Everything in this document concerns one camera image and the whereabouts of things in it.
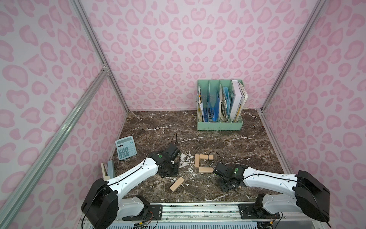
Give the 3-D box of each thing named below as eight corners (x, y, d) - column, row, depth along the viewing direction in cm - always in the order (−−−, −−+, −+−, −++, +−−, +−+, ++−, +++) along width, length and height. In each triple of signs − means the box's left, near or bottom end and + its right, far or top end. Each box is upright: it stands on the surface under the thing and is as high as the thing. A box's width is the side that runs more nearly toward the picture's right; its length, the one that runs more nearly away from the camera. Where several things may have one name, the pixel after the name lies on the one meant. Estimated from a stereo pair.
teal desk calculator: (119, 160, 94) (117, 158, 92) (117, 143, 103) (115, 141, 100) (137, 154, 97) (135, 151, 95) (133, 138, 106) (132, 135, 103)
